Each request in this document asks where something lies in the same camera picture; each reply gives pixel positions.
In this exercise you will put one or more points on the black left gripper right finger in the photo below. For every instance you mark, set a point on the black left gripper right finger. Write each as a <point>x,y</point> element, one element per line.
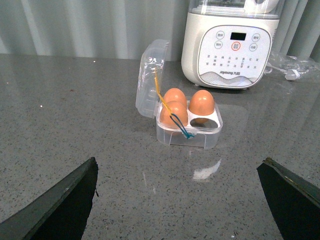
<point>293,201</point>

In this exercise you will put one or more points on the brown egg back left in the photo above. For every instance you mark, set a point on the brown egg back left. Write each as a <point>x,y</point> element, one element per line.
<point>175,94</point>

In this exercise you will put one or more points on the brown egg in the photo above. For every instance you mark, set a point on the brown egg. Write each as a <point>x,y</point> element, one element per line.
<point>202,103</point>
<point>175,94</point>
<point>180,114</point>

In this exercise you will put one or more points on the blue rubber band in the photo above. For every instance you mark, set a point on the blue rubber band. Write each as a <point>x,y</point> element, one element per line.
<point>180,125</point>

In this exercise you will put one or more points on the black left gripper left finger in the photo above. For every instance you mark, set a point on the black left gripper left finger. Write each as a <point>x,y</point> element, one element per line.
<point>61,213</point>

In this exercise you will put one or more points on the brown egg front left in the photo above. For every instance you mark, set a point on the brown egg front left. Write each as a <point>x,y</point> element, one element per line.
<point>180,114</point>

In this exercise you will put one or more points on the white Joyoung soymilk maker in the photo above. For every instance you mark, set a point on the white Joyoung soymilk maker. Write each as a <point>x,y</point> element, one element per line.
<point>227,43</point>

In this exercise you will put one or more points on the brown egg back right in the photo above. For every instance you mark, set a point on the brown egg back right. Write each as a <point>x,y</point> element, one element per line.
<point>202,103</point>

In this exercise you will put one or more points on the white power cord plug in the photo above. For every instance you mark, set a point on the white power cord plug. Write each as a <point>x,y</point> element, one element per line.
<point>290,74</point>

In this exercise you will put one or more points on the clear plastic bag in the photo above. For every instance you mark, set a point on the clear plastic bag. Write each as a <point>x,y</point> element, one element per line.
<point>308,68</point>

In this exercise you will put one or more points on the clear plastic egg box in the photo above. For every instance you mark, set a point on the clear plastic egg box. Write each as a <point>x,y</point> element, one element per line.
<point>149,103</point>

